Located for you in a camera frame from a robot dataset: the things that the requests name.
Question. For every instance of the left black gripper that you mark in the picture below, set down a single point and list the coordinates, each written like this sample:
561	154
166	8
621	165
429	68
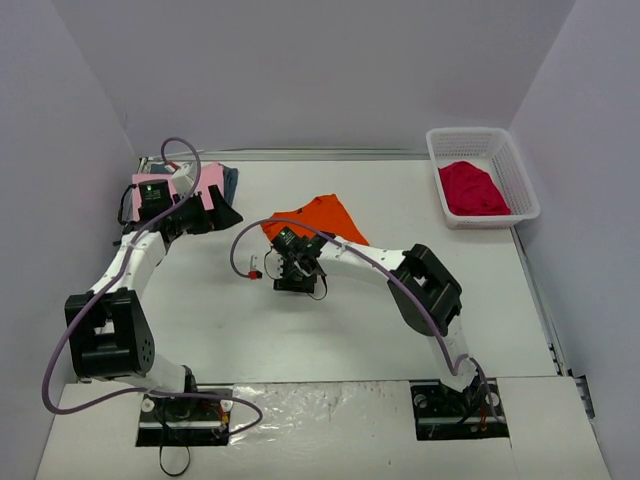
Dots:
204	211

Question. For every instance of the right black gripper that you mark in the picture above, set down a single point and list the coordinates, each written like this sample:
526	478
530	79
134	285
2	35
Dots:
293	282

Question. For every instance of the orange t shirt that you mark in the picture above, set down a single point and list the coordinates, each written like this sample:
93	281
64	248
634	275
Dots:
325	213

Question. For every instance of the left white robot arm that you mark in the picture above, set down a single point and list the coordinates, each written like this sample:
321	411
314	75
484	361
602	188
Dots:
110	338

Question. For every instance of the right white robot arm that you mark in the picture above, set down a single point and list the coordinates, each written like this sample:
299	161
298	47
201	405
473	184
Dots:
426	294

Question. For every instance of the pink folded t shirt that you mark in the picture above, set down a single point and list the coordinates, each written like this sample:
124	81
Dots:
211	175

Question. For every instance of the dark blue folded t shirt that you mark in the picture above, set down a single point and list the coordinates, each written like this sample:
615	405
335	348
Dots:
230	177

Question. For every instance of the red t shirt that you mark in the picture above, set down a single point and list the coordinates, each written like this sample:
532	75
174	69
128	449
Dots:
470	191

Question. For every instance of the white plastic basket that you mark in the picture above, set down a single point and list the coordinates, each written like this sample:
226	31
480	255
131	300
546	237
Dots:
492	151

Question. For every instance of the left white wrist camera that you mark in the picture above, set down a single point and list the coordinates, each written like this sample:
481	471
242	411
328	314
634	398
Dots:
184	179

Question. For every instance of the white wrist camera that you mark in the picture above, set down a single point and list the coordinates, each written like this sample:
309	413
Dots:
264	266
184	179

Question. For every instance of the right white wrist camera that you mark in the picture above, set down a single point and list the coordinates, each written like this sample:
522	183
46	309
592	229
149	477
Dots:
264	266

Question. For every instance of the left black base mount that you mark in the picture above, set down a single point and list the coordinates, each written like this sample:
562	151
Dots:
177	422

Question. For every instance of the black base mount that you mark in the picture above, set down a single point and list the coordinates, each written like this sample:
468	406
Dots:
443	414
177	422

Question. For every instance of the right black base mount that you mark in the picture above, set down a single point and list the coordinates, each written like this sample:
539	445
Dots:
443	414

